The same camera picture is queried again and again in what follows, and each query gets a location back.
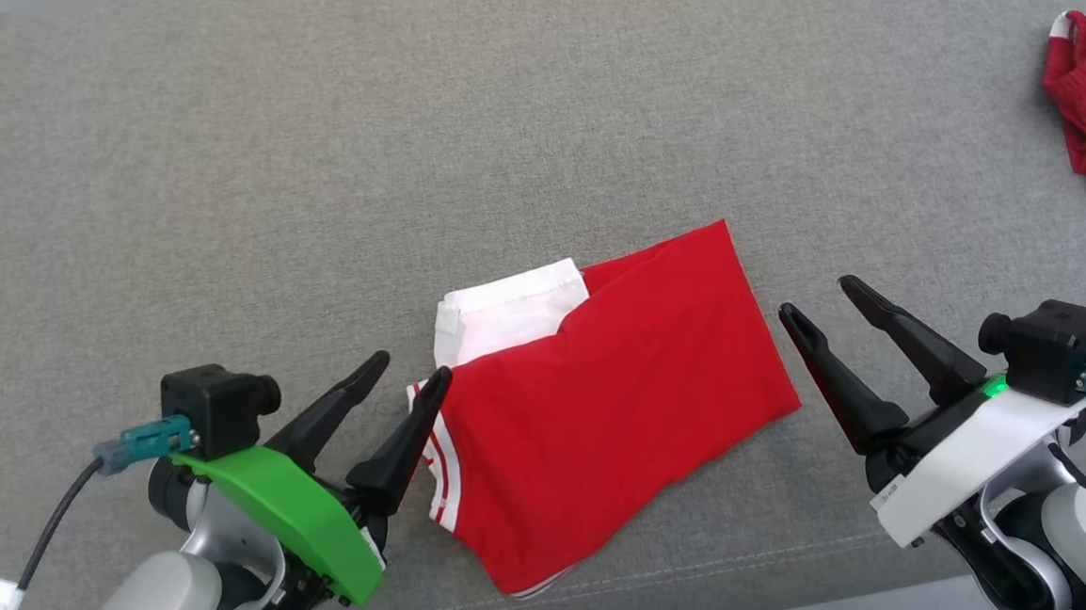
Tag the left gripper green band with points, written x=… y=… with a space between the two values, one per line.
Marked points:
x=292 y=518

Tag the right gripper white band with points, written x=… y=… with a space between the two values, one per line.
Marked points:
x=968 y=463

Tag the red Bulls 23 jersey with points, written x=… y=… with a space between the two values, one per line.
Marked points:
x=606 y=405

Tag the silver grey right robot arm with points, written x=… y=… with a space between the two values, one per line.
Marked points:
x=1067 y=546

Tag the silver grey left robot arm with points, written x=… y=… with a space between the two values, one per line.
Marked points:
x=175 y=601

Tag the grey fabric sofa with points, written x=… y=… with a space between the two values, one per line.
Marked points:
x=495 y=129

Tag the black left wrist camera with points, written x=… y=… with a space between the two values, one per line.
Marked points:
x=215 y=410

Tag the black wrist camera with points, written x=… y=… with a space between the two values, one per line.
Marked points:
x=1055 y=349
x=215 y=410

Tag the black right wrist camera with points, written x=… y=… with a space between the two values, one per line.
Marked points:
x=1055 y=349

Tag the teal left camera connector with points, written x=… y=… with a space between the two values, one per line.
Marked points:
x=151 y=440

